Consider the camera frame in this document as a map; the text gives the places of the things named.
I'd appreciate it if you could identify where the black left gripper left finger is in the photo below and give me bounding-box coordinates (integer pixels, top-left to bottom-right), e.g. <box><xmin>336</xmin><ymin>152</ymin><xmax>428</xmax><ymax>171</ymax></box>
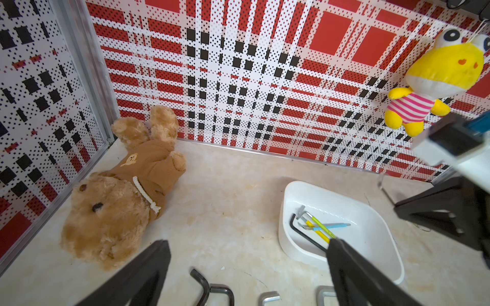
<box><xmin>78</xmin><ymin>240</ymin><xmax>171</xmax><ymax>305</ymax></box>

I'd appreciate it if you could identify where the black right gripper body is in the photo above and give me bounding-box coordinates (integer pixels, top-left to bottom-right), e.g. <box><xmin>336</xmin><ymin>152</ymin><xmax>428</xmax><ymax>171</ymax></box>
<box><xmin>394</xmin><ymin>177</ymin><xmax>489</xmax><ymax>265</ymax></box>

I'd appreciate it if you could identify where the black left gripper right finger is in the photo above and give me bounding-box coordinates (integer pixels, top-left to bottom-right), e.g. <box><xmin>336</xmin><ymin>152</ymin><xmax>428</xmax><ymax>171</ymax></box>
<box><xmin>326</xmin><ymin>238</ymin><xmax>420</xmax><ymax>305</ymax></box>

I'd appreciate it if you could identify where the red sleeved hex key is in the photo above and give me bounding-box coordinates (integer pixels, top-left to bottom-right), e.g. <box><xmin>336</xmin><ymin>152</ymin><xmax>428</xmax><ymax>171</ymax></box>
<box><xmin>316</xmin><ymin>286</ymin><xmax>338</xmax><ymax>306</ymax></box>

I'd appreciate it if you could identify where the blue sleeved hex key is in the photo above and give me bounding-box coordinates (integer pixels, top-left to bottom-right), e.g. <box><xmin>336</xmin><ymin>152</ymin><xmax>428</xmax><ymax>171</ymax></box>
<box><xmin>300</xmin><ymin>223</ymin><xmax>351</xmax><ymax>231</ymax></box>

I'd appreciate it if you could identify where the green sleeved hex key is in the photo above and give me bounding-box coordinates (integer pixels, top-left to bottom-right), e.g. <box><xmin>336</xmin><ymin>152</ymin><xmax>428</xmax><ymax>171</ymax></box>
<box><xmin>304</xmin><ymin>212</ymin><xmax>337</xmax><ymax>238</ymax></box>

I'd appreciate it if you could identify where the small black hex key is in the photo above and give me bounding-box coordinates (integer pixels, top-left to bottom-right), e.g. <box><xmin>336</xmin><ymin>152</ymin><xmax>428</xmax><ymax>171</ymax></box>
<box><xmin>289</xmin><ymin>214</ymin><xmax>327</xmax><ymax>253</ymax></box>

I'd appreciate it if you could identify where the yellow sleeved hex key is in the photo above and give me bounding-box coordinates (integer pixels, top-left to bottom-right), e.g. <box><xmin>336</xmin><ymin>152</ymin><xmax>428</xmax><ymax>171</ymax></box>
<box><xmin>296</xmin><ymin>205</ymin><xmax>330</xmax><ymax>245</ymax></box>

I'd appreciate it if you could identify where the white plastic storage box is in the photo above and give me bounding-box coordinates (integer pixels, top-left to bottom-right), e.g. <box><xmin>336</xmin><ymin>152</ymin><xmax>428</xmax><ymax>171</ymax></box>
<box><xmin>278</xmin><ymin>181</ymin><xmax>405</xmax><ymax>284</ymax></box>

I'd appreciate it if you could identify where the large black hex key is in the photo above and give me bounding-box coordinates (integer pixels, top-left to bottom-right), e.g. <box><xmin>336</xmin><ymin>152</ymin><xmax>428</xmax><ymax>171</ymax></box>
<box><xmin>190</xmin><ymin>269</ymin><xmax>211</xmax><ymax>306</ymax></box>
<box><xmin>210</xmin><ymin>284</ymin><xmax>235</xmax><ymax>306</ymax></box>

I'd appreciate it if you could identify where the brown teddy bear plush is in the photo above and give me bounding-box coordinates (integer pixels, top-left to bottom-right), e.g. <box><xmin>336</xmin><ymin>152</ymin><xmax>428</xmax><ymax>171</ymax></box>
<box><xmin>61</xmin><ymin>105</ymin><xmax>187</xmax><ymax>270</ymax></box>

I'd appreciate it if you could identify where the yellow frog plush toy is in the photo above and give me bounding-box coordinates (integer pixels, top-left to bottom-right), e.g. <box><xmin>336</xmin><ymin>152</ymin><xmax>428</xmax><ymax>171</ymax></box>
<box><xmin>384</xmin><ymin>28</ymin><xmax>489</xmax><ymax>137</ymax></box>

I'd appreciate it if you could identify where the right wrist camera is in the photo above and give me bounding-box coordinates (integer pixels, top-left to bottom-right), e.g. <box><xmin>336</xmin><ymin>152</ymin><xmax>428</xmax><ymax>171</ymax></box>
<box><xmin>411</xmin><ymin>112</ymin><xmax>489</xmax><ymax>192</ymax></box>

